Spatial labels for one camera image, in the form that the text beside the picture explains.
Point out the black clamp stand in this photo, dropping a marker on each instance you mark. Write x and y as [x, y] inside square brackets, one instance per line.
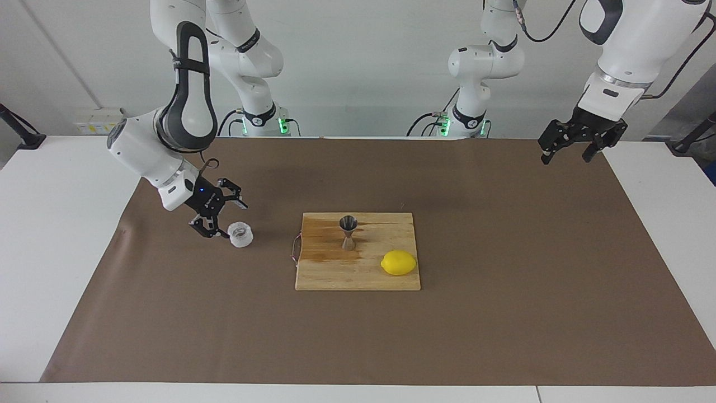
[25, 137]
[691, 140]

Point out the yellow lemon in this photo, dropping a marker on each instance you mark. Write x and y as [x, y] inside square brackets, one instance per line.
[399, 263]

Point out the white wall outlet strip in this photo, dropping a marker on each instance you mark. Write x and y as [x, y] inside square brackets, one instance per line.
[92, 120]

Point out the dark grey partition panel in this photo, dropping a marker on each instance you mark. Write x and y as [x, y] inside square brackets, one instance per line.
[688, 106]

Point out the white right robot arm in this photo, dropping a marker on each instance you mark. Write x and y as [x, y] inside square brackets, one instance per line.
[190, 106]

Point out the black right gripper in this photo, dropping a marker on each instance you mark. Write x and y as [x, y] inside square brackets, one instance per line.
[206, 200]

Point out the blue object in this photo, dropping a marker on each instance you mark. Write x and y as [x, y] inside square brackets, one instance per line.
[712, 176]

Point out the brown table mat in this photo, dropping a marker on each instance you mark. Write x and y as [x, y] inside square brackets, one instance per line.
[358, 336]

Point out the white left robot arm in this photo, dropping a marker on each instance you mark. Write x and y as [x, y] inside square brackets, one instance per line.
[637, 39]

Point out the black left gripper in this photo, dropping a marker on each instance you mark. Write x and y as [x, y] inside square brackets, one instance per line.
[593, 130]

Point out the steel double jigger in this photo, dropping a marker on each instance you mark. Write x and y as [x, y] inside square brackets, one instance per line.
[348, 224]

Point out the wooden cutting board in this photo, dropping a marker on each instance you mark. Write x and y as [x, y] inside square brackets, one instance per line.
[335, 274]

